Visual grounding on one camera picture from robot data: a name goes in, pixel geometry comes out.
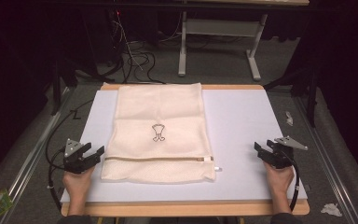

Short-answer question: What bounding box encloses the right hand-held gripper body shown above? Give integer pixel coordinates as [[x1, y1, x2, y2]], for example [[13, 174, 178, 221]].
[[262, 135, 310, 170]]

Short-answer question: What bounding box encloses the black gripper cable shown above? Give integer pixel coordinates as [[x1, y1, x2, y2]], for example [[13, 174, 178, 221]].
[[280, 149, 301, 213], [47, 148, 67, 213]]

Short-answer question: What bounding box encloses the person's left hand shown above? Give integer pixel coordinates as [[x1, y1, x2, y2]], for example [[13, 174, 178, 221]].
[[62, 166, 96, 201]]

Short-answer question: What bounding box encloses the small crumpled white tissue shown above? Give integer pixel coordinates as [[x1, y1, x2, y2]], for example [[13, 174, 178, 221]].
[[284, 110, 295, 127]]

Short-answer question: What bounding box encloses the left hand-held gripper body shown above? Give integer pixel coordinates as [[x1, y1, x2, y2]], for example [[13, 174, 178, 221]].
[[62, 138, 102, 175]]

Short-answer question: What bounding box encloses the large crumpled white tissue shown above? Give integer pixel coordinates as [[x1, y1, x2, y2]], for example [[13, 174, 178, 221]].
[[320, 203, 344, 218]]

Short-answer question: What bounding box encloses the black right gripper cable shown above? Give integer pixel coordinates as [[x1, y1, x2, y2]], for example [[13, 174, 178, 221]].
[[280, 149, 301, 213]]

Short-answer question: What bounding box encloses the white metal desk frame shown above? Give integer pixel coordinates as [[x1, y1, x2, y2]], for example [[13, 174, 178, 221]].
[[177, 10, 269, 82]]

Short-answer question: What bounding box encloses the tangle of floor cables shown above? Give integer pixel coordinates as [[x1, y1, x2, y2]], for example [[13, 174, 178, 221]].
[[103, 10, 166, 85]]

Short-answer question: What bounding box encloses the wooden table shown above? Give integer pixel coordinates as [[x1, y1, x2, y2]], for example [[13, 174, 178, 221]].
[[60, 83, 311, 218]]

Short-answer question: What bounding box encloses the person's right hand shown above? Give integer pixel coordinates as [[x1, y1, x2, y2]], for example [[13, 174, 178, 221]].
[[263, 161, 296, 198]]

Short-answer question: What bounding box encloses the black metal stand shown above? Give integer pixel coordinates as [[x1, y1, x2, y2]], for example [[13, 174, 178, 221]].
[[49, 57, 79, 117], [263, 66, 321, 129]]

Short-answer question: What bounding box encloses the cream mesh laundry bag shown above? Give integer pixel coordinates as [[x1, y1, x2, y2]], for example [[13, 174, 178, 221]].
[[100, 82, 217, 185]]

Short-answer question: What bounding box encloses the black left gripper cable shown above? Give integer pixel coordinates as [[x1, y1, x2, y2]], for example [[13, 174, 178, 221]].
[[47, 148, 67, 213]]

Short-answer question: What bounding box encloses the silver metal floor rail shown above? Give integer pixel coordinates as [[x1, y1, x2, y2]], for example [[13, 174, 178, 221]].
[[0, 86, 73, 224], [293, 95, 358, 224]]

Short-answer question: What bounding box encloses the white table mat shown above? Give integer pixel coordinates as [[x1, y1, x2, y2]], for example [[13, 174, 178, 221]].
[[60, 89, 309, 203]]

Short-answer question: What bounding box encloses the black cable on floor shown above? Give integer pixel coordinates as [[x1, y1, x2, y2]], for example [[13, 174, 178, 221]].
[[45, 98, 95, 172]]

